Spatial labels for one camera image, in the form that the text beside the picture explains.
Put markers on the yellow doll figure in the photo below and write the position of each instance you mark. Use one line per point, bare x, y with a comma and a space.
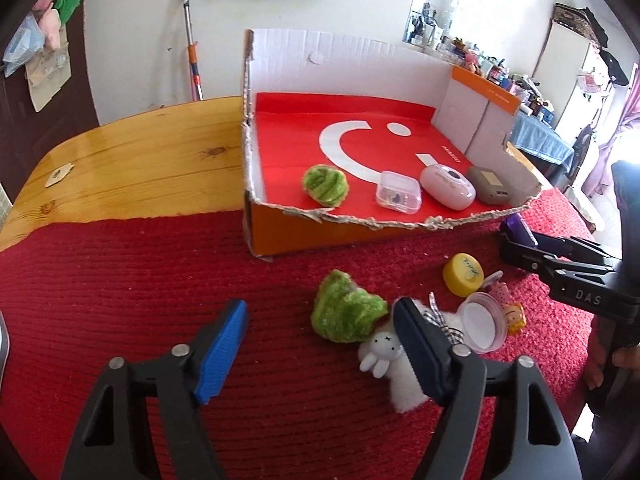
515, 317

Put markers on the dark brown door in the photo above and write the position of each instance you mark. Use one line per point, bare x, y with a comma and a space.
80, 60

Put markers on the clear plastic lid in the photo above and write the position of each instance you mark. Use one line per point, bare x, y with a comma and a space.
480, 322

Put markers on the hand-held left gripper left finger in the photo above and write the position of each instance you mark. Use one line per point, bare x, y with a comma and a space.
220, 350

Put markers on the cluster of bottles and cosmetics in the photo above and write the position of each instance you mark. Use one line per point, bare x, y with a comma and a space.
500, 70

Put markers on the small clear plastic case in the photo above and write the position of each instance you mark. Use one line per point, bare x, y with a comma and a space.
397, 192

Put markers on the beige paper tag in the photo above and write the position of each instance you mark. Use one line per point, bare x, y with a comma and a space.
59, 176

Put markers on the small pink charm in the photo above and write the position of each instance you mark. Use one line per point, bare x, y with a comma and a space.
500, 292

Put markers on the green plush toy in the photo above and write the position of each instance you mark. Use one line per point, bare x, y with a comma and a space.
67, 0

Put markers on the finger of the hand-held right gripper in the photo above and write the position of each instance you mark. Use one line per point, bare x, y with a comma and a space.
519, 229
530, 260

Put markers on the side table with dark cloth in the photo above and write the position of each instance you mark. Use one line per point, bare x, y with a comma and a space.
542, 140

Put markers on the pink plush toy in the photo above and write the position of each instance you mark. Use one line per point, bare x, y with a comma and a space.
47, 30

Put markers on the yellow bottle cap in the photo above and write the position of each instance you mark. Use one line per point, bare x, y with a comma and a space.
462, 275

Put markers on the clear plastic bag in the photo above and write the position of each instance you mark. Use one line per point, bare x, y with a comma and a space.
22, 45

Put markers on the brown rounded case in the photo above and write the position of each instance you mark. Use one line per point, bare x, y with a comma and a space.
492, 185

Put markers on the red knitted blanket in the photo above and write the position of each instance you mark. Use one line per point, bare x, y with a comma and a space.
150, 285

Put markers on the pink curtain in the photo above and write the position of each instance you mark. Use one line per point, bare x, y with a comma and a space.
607, 160

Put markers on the orange cardboard box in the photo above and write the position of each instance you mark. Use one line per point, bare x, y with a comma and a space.
280, 235

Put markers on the person's right hand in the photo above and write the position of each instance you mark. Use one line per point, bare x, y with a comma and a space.
595, 362

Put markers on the green fuzzy ball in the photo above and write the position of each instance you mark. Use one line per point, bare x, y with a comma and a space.
342, 307
324, 184

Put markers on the wall mirror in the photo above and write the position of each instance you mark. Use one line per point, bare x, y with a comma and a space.
435, 5

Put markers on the white wardrobe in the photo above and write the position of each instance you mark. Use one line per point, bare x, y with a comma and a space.
565, 70

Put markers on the white plush bunny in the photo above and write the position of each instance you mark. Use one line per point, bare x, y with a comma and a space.
387, 347

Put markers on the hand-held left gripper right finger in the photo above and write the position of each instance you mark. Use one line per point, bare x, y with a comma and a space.
420, 355

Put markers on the white pink round device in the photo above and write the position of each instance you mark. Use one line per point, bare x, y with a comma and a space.
447, 187

